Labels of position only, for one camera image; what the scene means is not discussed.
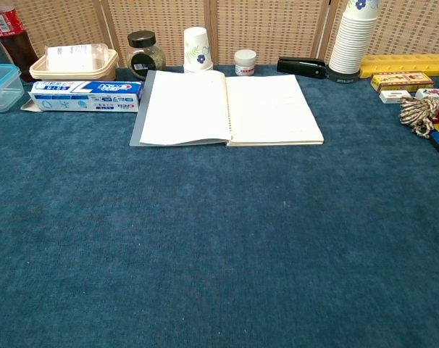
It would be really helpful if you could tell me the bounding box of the white spiral notebook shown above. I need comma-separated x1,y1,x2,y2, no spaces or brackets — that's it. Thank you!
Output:
129,69,325,148

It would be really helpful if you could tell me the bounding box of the blue table cloth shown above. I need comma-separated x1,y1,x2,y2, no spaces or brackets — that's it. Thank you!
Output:
0,65,439,348

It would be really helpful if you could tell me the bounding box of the small white cream jar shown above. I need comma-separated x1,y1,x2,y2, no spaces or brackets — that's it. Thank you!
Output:
234,49,258,78

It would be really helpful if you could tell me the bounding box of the short floral paper cup stack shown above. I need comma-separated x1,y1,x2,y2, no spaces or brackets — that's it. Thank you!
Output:
183,26,214,74

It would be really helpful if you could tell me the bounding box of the black stapler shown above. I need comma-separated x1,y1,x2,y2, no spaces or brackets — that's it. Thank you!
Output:
276,56,327,80

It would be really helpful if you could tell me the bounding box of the glass jar with black lid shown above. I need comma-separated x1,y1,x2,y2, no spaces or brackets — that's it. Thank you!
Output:
127,30,167,81

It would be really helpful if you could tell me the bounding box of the beige plastic tray stack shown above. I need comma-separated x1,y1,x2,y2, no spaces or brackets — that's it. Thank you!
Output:
29,49,120,83

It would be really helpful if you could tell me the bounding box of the blue white toothpaste box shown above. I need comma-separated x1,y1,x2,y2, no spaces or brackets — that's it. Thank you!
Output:
20,80,145,114

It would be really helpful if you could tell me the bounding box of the woven wooden folding screen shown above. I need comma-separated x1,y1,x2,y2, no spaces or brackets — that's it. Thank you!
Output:
0,0,439,68

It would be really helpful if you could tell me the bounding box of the black round base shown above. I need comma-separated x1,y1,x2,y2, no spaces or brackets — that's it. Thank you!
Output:
325,65,361,84

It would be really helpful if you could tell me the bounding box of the tall floral paper cup stack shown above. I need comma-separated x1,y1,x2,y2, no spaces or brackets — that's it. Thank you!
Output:
328,0,382,75

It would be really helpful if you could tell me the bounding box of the clear plastic package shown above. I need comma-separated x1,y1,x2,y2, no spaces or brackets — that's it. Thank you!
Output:
45,43,110,72

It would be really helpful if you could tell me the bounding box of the white tile with red print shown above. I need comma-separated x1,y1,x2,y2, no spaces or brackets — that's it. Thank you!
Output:
379,89,411,105

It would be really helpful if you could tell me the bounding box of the yellow red card box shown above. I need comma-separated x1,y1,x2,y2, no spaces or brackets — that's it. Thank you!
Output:
370,71,435,93

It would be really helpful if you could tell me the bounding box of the yellow plastic tray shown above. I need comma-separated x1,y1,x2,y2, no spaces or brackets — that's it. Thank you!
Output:
359,54,439,79

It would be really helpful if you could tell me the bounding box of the white tile with flower print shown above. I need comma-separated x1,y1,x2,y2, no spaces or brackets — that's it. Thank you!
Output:
414,88,439,101

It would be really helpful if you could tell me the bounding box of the cola bottle with red label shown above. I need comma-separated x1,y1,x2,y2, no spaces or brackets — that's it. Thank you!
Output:
0,0,40,83

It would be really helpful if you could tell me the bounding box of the brown white rope bundle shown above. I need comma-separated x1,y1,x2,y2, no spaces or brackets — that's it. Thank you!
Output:
398,96,439,139

